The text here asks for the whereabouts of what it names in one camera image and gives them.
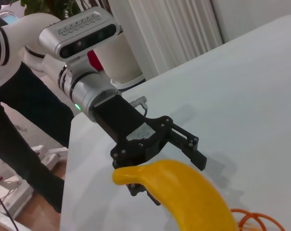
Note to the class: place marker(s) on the light blue white device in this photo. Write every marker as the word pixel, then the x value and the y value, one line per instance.
pixel 9 15

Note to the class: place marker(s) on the yellow banana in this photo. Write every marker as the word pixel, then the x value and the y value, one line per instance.
pixel 188 192

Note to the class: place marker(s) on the beige round plant pot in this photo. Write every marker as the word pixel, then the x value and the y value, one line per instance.
pixel 118 57

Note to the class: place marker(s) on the person in dark trousers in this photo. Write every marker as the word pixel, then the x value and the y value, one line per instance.
pixel 22 125

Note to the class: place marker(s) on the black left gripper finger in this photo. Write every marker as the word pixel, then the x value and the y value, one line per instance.
pixel 193 156
pixel 138 190

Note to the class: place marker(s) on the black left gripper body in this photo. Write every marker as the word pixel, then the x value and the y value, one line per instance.
pixel 121 120

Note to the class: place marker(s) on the orange woven plastic basket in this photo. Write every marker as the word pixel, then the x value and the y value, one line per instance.
pixel 256 220

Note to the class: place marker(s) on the red box stand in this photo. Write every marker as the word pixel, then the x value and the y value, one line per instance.
pixel 94 60

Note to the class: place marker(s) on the white floor frame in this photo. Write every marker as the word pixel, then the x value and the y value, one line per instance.
pixel 51 156

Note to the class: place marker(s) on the bare brown plant stems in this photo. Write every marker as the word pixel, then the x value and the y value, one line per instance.
pixel 103 4

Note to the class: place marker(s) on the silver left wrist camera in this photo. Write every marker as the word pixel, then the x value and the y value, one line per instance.
pixel 78 33

